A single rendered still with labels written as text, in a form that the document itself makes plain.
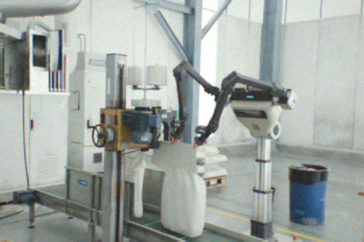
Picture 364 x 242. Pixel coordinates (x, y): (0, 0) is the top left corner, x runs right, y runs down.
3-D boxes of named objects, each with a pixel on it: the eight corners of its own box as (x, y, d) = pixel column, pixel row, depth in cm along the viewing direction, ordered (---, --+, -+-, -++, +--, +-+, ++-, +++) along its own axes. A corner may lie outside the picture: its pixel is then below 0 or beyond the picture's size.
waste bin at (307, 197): (335, 221, 504) (337, 167, 500) (316, 230, 466) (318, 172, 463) (298, 212, 537) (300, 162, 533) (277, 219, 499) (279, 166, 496)
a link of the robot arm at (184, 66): (188, 58, 305) (179, 56, 312) (178, 74, 303) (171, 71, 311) (219, 89, 334) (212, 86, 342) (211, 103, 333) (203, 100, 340)
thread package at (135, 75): (147, 86, 336) (148, 66, 335) (134, 85, 326) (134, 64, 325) (136, 86, 346) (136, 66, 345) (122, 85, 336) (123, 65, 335)
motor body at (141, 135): (155, 144, 309) (156, 111, 308) (140, 144, 298) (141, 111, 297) (142, 141, 320) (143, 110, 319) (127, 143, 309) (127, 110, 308)
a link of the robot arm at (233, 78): (235, 75, 269) (230, 66, 276) (224, 91, 276) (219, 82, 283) (285, 90, 291) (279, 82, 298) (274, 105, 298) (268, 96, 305)
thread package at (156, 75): (171, 87, 319) (171, 65, 318) (155, 86, 306) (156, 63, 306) (157, 87, 330) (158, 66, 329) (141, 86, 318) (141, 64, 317)
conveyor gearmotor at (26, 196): (40, 205, 434) (41, 191, 433) (25, 207, 423) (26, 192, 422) (26, 200, 454) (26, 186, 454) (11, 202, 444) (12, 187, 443)
